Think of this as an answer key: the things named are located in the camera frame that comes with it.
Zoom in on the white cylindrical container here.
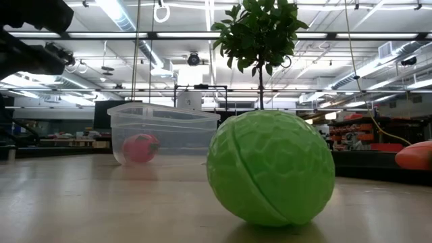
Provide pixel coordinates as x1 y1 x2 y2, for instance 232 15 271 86
176 90 204 111

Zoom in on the silver ventilation duct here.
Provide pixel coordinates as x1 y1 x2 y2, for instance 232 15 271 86
97 0 167 69

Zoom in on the shelf with red bins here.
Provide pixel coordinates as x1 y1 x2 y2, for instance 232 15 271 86
328 112 432 154

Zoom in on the black round ceiling fixture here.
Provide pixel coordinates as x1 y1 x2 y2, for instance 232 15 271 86
186 51 201 68

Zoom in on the green leafy potted plant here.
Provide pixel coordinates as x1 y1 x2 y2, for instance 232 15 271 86
210 0 310 111

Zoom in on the black monitor screen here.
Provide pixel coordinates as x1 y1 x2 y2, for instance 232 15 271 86
93 99 143 140

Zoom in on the background wooden workbench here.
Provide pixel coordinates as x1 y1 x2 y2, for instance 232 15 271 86
38 132 111 150

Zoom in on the clear plastic tupperware container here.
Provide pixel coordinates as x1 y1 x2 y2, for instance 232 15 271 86
107 102 221 167

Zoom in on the orange toy produce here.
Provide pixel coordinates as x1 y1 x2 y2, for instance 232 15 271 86
394 140 432 171

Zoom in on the white hanging ring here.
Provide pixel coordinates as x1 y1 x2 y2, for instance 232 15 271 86
153 0 171 24

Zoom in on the light green toy cabbage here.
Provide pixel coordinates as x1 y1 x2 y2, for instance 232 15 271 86
206 109 336 227

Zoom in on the red toy tomato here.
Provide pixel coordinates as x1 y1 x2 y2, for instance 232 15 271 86
121 132 161 164

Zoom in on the black metal stand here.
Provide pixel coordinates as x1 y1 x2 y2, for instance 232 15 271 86
173 83 229 111

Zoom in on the yellow hanging cable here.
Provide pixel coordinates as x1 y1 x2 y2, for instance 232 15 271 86
343 0 413 146

